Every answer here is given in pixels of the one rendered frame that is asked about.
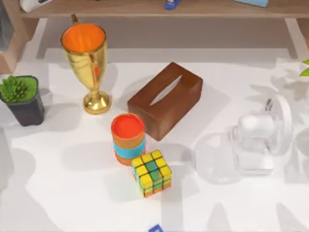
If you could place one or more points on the brown wooden tissue box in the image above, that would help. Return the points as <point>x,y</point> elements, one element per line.
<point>169,104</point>

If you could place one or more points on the orange and blue cup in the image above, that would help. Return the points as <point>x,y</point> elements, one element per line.
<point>129,140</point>

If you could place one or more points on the yellow and green puzzle cube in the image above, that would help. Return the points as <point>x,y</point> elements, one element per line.
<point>152,172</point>

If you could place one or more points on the gold trophy cup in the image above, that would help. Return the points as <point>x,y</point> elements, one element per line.
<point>83,60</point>

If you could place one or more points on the wooden shelf unit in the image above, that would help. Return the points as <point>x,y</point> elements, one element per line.
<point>154,12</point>

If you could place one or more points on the white desk fan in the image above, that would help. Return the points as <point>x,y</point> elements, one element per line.
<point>260,135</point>

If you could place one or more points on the small blue object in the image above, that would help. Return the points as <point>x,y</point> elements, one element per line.
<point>155,228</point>

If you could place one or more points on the green plant in black pot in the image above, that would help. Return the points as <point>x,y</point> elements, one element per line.
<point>23,101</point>

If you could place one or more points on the light blue book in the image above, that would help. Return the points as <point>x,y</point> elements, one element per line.
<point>253,2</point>

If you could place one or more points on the green plant leaves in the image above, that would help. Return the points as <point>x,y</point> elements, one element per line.
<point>304,68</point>

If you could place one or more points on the white box with dark print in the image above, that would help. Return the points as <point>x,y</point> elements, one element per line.
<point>33,4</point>

